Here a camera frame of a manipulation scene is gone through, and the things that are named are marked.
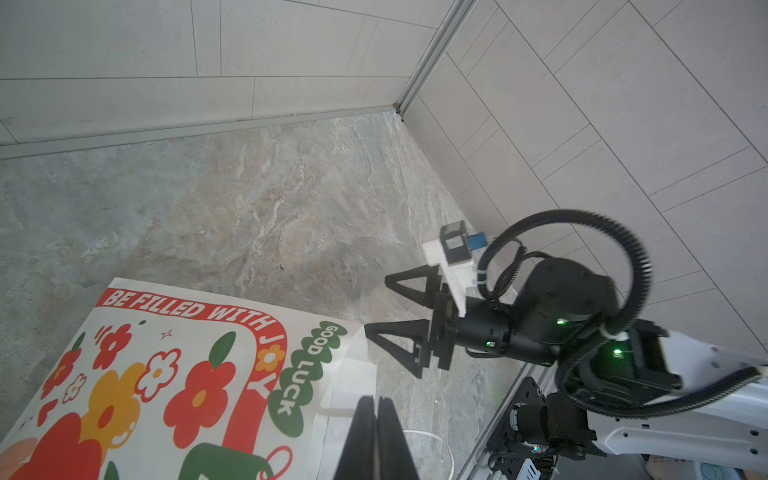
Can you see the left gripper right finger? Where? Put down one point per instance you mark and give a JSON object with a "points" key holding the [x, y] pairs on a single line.
{"points": [[395, 461]]}

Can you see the white floral paper bag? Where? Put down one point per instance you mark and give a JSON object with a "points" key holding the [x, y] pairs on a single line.
{"points": [[162, 382]]}

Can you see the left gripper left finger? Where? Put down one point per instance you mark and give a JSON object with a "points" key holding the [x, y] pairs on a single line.
{"points": [[357, 458]]}

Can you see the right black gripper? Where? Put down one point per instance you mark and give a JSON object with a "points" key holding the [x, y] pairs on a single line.
{"points": [[490, 329]]}

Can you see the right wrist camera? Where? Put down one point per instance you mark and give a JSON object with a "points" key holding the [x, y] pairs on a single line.
{"points": [[453, 249]]}

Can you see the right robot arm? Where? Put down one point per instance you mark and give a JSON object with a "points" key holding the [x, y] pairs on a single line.
{"points": [[647, 391]]}

